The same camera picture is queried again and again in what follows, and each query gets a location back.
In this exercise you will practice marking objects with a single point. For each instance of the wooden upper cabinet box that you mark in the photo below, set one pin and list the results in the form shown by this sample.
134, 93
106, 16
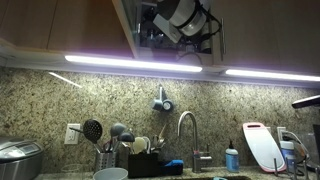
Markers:
160, 55

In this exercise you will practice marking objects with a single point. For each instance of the open cabinet door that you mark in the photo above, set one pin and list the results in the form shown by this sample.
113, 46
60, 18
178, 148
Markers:
125, 26

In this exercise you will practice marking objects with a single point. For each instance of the closed wooden upper cabinet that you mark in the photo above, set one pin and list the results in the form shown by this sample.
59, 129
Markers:
66, 23

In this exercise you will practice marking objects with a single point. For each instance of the long LED light strip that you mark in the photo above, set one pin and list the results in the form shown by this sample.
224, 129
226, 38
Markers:
273, 75
133, 63

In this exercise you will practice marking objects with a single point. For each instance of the brushed steel faucet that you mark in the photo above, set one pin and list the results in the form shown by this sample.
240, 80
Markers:
195, 133

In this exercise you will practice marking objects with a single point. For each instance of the black ladle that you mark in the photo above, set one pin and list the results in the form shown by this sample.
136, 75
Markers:
126, 136

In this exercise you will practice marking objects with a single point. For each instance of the grey ladle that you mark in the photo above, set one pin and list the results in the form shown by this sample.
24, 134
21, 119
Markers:
117, 128

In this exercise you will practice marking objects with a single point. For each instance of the white spoon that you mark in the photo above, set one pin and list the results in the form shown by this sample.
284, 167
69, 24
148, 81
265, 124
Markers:
139, 145

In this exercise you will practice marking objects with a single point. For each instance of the blue sponge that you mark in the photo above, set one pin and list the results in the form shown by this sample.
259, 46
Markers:
173, 163

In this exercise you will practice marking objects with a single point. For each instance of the black slotted spoon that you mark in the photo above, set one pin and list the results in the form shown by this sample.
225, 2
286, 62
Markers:
92, 130

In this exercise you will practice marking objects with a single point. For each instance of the perforated steel utensil holder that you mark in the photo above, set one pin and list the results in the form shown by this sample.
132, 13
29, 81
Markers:
105, 161

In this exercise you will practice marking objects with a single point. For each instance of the grey bowl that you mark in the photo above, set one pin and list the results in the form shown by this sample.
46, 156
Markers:
110, 174

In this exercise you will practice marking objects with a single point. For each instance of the blue soap bottle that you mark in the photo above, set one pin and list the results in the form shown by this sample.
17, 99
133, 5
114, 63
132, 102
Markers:
232, 160

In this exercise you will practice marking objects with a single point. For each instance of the clear glass container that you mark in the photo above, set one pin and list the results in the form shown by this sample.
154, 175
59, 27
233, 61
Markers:
76, 171

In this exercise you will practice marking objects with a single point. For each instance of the white pink cutting board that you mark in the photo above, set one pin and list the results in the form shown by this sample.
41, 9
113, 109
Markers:
263, 146

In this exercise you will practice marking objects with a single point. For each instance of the white bottle blue label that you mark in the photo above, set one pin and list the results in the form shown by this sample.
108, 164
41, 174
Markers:
287, 151

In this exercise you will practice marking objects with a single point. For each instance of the metal dish rack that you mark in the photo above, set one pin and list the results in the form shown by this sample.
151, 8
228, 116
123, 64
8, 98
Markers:
295, 170

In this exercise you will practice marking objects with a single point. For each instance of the silver rice cooker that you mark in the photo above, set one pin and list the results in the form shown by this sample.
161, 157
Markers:
18, 156

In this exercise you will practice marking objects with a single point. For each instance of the white wall outlet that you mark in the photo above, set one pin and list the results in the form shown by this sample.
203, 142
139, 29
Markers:
72, 133
281, 131

